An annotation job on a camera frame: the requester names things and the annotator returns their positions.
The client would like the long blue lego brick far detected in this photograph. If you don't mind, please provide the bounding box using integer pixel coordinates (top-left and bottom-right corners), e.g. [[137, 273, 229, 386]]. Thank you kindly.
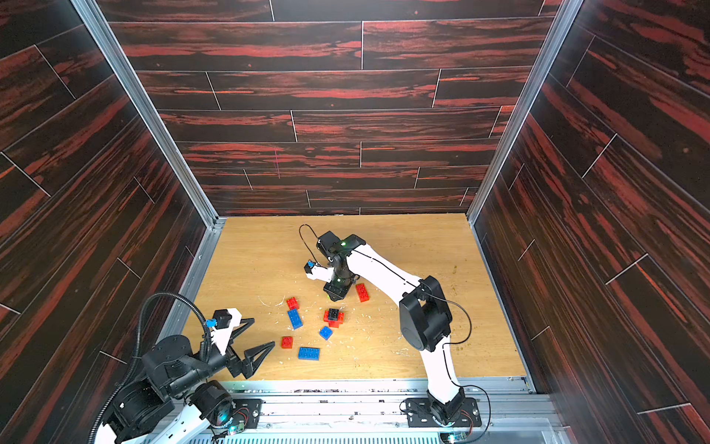
[[288, 309, 303, 330]]

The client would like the long blue lego brick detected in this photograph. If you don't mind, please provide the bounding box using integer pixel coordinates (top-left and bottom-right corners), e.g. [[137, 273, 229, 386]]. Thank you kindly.
[[298, 347, 320, 361], [288, 309, 303, 330]]

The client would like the black corrugated left hose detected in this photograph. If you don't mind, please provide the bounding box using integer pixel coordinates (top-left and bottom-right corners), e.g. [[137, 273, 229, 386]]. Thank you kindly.
[[85, 292, 213, 444]]

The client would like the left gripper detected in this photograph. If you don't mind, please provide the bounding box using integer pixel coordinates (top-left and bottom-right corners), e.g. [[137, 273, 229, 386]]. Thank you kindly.
[[169, 341, 275, 398]]

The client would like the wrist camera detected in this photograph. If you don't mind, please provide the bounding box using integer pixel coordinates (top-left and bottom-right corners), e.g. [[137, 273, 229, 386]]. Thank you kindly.
[[304, 261, 335, 282], [206, 308, 242, 331]]

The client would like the aluminium corner post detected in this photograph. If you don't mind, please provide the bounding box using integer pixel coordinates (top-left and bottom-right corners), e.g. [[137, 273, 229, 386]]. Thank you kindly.
[[466, 0, 586, 225], [70, 0, 221, 226]]

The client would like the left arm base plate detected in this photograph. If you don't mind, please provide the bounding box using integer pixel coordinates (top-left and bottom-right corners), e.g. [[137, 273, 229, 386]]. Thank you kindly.
[[227, 398, 264, 435]]

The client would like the aluminium corner post left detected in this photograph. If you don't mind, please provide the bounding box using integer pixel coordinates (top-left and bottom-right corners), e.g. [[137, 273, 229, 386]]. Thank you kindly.
[[70, 0, 221, 226]]

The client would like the long blue lego brick near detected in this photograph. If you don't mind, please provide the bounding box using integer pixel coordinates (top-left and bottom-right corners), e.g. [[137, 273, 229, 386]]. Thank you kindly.
[[298, 347, 320, 361]]

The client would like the small blue lego brick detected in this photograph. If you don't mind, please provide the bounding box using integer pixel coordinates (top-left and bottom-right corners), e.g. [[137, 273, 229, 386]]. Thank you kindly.
[[319, 327, 333, 340]]

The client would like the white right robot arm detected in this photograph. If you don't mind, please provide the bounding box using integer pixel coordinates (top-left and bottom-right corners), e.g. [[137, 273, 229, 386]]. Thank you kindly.
[[307, 240, 465, 426]]

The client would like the black right camera cable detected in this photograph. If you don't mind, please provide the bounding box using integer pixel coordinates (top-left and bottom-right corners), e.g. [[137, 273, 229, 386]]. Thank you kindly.
[[298, 224, 328, 265]]

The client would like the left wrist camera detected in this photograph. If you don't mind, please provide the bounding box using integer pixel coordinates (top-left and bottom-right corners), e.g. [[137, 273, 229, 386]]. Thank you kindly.
[[206, 308, 242, 331]]

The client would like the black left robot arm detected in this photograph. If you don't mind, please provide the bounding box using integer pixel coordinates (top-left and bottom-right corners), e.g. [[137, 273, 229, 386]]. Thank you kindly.
[[91, 308, 275, 443]]

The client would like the aluminium corner post right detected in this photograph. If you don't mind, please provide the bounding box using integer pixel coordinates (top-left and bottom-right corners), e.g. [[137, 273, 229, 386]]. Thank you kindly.
[[466, 0, 586, 225]]

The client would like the red small lego brick far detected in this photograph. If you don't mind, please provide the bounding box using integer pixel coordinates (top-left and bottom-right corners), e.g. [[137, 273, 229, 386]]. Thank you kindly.
[[287, 297, 300, 310]]

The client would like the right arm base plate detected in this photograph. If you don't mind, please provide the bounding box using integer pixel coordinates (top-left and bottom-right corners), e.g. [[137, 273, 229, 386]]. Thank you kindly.
[[399, 397, 483, 428]]

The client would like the long red lego brick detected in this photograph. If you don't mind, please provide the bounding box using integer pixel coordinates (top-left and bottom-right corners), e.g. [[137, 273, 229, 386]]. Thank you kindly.
[[324, 309, 344, 329], [356, 283, 370, 303]]

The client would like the aluminium front rail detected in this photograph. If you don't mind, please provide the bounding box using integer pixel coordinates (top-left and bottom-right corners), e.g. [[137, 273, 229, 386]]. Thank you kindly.
[[110, 376, 561, 444]]

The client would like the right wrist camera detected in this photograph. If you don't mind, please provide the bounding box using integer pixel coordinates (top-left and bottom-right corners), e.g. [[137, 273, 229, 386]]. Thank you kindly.
[[304, 261, 335, 282]]

